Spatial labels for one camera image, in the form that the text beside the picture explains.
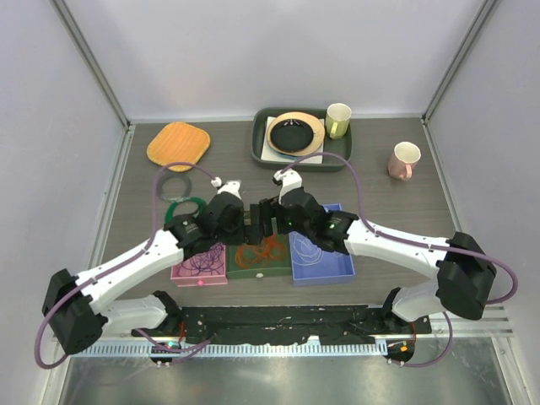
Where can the white square plate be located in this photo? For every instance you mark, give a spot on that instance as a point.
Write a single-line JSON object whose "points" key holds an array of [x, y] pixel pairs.
{"points": [[268, 154]]}

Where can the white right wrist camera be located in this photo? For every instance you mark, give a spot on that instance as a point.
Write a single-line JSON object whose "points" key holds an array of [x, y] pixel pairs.
{"points": [[288, 180]]}

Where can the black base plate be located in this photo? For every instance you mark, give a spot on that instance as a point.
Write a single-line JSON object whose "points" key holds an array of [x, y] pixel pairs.
{"points": [[284, 325]]}

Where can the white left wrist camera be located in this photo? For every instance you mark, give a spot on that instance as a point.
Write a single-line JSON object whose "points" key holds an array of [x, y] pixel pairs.
{"points": [[231, 187]]}

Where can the pink mug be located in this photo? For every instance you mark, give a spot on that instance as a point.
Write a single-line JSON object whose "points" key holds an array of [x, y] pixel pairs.
{"points": [[404, 157]]}

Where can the black and tan plate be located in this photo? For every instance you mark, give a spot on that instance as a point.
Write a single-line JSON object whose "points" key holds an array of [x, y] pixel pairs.
{"points": [[295, 134]]}

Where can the pink box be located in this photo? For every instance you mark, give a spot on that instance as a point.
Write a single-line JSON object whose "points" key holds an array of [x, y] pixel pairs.
{"points": [[203, 269]]}

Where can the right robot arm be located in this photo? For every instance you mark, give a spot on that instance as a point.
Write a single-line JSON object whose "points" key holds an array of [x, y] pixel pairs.
{"points": [[459, 274]]}

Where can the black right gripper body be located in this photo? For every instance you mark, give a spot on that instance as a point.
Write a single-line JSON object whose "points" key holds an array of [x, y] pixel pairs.
{"points": [[284, 223]]}

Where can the blue box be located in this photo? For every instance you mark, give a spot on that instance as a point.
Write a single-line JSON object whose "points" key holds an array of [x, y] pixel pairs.
{"points": [[311, 266]]}

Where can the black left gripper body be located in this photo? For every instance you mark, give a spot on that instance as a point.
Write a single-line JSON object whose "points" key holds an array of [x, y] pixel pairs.
{"points": [[234, 234]]}

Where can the aluminium corner post left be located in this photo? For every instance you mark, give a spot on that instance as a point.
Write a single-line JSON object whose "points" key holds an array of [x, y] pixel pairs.
{"points": [[69, 22]]}

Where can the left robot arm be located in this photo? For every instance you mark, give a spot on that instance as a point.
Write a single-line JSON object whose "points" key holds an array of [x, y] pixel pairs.
{"points": [[75, 305]]}

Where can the aluminium corner post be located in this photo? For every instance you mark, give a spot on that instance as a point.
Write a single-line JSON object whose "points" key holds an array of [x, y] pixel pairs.
{"points": [[481, 18], [69, 22]]}

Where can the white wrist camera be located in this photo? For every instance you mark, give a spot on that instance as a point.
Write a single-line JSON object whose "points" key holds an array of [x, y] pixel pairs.
{"points": [[231, 187], [288, 180]]}

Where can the dark green tray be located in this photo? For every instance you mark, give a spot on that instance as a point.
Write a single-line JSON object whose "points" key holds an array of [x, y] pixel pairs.
{"points": [[342, 146]]}

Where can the green box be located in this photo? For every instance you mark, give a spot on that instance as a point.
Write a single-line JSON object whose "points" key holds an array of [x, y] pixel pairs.
{"points": [[270, 259]]}

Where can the yellow mug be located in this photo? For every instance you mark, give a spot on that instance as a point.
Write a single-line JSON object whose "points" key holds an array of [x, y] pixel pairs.
{"points": [[337, 120]]}

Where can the wooden cutting board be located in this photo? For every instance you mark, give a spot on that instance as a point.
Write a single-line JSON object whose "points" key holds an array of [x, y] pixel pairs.
{"points": [[178, 142]]}

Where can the aluminium corner post right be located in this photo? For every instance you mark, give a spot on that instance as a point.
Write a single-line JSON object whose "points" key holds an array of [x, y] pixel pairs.
{"points": [[481, 18]]}

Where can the white slotted cable duct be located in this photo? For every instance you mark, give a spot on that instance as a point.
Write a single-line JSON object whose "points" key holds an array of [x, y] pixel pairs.
{"points": [[312, 348]]}

